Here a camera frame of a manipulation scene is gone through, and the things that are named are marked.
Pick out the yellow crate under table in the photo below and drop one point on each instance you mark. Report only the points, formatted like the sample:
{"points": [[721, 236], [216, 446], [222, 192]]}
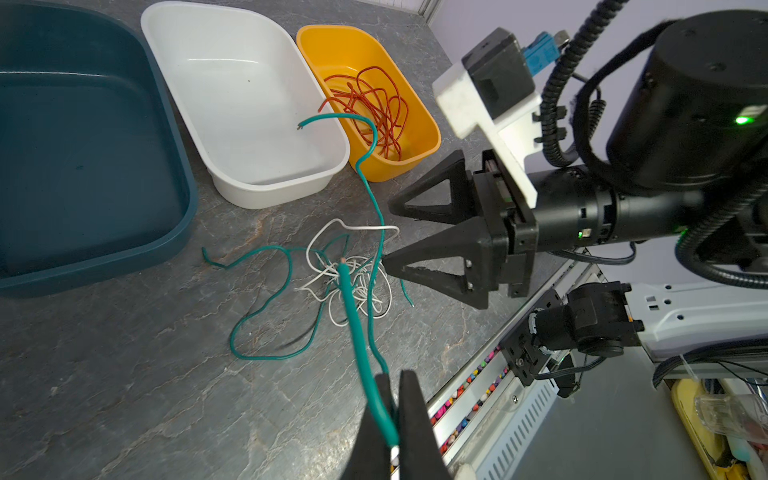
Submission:
{"points": [[713, 449]]}

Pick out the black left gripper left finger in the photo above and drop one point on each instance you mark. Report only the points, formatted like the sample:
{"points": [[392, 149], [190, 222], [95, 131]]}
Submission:
{"points": [[371, 456]]}

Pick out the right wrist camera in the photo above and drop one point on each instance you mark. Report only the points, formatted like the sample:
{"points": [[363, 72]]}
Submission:
{"points": [[492, 89]]}

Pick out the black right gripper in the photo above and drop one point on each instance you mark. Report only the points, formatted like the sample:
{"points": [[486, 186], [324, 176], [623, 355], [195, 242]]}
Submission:
{"points": [[496, 247]]}

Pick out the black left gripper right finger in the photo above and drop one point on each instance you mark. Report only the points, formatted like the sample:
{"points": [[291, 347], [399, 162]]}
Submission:
{"points": [[419, 455]]}

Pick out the teal plastic bin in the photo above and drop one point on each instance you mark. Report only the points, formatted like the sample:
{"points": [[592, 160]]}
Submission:
{"points": [[95, 179]]}

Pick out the white plastic bin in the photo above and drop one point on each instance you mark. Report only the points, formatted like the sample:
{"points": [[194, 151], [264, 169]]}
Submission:
{"points": [[242, 87]]}

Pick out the yellow plastic bin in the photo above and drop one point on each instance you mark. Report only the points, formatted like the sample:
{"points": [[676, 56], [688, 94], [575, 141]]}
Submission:
{"points": [[358, 76]]}

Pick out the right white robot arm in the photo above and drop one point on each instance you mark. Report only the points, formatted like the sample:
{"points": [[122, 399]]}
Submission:
{"points": [[667, 139]]}

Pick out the colourful bead strip rail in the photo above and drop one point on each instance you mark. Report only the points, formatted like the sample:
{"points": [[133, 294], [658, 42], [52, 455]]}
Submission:
{"points": [[484, 419]]}

